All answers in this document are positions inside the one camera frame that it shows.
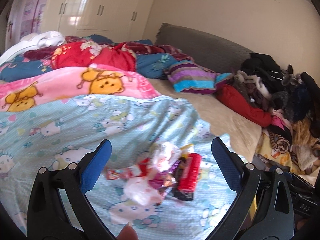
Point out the beige bed sheet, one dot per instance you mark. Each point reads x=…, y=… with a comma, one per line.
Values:
x=244, y=134

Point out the cream glossy wardrobe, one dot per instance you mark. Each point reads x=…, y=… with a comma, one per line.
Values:
x=118, y=20

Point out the colourful candy wrapper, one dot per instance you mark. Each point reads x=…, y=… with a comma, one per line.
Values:
x=165, y=181

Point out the red white snack wrapper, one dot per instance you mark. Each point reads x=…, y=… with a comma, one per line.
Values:
x=136, y=170

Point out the pile of dark clothes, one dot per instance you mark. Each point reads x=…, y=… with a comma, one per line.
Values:
x=296, y=94

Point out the pink decorated door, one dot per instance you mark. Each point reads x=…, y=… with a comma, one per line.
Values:
x=23, y=17

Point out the white plastic wrapper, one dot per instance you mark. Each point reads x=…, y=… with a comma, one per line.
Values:
x=162, y=156

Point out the red pillow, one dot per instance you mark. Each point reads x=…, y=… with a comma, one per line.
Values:
x=231, y=98

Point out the dark red patterned quilt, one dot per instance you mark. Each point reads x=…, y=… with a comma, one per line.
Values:
x=139, y=47

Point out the black snack wrapper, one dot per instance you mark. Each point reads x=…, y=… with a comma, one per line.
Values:
x=183, y=196

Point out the yellow cartoon blanket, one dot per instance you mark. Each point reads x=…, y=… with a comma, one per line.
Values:
x=299, y=156

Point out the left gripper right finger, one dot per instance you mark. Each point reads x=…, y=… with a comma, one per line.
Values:
x=262, y=208

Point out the grey bed headboard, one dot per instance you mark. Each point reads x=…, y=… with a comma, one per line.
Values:
x=208, y=50

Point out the striped purple blue pillow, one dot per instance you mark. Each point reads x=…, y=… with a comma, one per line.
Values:
x=189, y=77

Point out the blue leaf pattern quilt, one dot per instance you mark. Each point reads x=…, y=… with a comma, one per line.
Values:
x=149, y=65

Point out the pink cartoon bear blanket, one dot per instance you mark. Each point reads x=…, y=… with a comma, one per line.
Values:
x=68, y=82

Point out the red floral quilt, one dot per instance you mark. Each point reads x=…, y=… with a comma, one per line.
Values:
x=85, y=54

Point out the white folded cloth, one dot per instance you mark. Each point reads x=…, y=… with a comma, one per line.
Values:
x=33, y=41

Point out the person's left hand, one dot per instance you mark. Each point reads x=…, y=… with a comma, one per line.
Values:
x=128, y=233

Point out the light blue Hello Kitty blanket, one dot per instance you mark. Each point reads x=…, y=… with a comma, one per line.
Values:
x=58, y=133

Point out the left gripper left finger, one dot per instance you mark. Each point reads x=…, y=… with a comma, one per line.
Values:
x=47, y=217

